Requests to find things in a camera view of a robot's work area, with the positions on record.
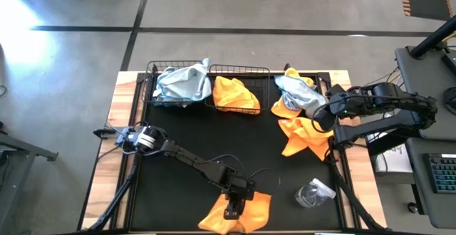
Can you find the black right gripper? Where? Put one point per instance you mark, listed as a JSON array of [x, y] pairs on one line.
[[340, 107]]

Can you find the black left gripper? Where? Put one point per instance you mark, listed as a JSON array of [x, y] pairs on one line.
[[238, 190]]

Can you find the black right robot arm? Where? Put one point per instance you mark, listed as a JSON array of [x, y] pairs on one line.
[[392, 96]]

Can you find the white box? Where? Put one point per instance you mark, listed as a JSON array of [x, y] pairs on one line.
[[395, 160]]

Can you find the backlit black keyboard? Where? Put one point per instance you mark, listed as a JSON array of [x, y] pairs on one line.
[[443, 172]]

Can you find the black frame strut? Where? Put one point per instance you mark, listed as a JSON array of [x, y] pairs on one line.
[[117, 196], [352, 199]]

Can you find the black table mat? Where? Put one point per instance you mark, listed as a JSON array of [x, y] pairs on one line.
[[199, 139]]

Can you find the black caster wheel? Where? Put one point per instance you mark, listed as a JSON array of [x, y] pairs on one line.
[[413, 207]]

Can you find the grey towels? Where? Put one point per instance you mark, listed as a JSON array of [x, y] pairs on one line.
[[299, 94]]

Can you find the orange microfiber towel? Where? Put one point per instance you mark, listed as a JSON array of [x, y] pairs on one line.
[[235, 96], [256, 210], [281, 111], [299, 142]]

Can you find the black metal pole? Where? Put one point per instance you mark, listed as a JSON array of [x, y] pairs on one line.
[[432, 39]]

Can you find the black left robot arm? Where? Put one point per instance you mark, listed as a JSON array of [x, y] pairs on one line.
[[192, 160]]

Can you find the grey computer desk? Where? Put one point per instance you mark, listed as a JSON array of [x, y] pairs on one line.
[[427, 78]]

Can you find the black clamp mount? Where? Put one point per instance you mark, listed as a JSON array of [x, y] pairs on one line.
[[103, 132]]

